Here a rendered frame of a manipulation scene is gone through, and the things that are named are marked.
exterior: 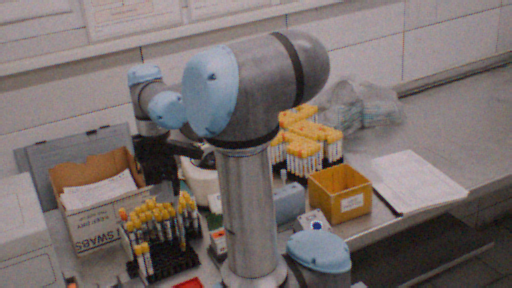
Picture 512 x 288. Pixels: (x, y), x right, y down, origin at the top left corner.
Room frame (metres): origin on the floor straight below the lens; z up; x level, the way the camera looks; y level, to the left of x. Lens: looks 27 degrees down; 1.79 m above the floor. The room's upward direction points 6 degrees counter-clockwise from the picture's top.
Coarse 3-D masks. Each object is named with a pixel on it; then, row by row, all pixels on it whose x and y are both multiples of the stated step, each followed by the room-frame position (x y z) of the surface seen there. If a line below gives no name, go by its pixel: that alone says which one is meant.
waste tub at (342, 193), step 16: (320, 176) 1.39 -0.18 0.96; (336, 176) 1.41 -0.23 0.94; (352, 176) 1.39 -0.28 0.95; (320, 192) 1.31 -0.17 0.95; (336, 192) 1.41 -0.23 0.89; (352, 192) 1.28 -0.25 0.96; (368, 192) 1.30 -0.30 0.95; (320, 208) 1.31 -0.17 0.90; (336, 208) 1.26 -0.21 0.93; (352, 208) 1.28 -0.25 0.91; (368, 208) 1.30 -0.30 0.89; (336, 224) 1.26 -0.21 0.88
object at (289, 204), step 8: (296, 184) 1.33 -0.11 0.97; (280, 192) 1.30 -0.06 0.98; (288, 192) 1.29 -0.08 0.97; (296, 192) 1.30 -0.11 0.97; (304, 192) 1.31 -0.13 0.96; (280, 200) 1.27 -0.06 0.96; (288, 200) 1.29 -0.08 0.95; (296, 200) 1.30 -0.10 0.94; (304, 200) 1.31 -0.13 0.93; (280, 208) 1.27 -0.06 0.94; (288, 208) 1.29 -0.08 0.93; (296, 208) 1.30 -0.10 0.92; (304, 208) 1.31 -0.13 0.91; (280, 216) 1.27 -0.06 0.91; (288, 216) 1.28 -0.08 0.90; (296, 216) 1.30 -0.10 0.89; (280, 224) 1.27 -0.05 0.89; (288, 224) 1.27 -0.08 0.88
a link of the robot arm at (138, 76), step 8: (144, 64) 1.19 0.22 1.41; (152, 64) 1.18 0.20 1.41; (128, 72) 1.15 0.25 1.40; (136, 72) 1.14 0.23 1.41; (144, 72) 1.14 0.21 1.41; (152, 72) 1.14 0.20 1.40; (160, 72) 1.16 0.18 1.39; (128, 80) 1.15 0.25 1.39; (136, 80) 1.13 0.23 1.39; (144, 80) 1.13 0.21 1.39; (152, 80) 1.13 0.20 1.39; (160, 80) 1.15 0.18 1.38; (136, 88) 1.13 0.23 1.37; (136, 96) 1.12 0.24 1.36; (136, 104) 1.13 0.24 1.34; (136, 112) 1.14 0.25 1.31; (144, 112) 1.13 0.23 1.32; (144, 120) 1.13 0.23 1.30
